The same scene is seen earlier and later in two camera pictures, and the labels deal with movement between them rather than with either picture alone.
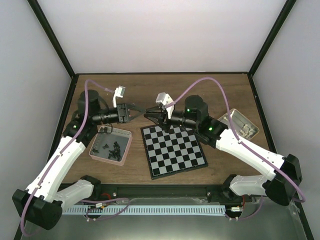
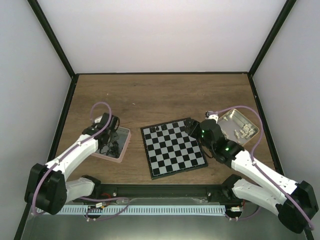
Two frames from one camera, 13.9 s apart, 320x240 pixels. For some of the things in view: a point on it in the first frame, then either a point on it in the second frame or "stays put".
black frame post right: (287, 9) stays put
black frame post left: (46, 25) stays put
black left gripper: (123, 114) to (104, 145)
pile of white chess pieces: (246, 131) stays put
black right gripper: (162, 117) to (194, 126)
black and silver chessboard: (172, 153) stays put
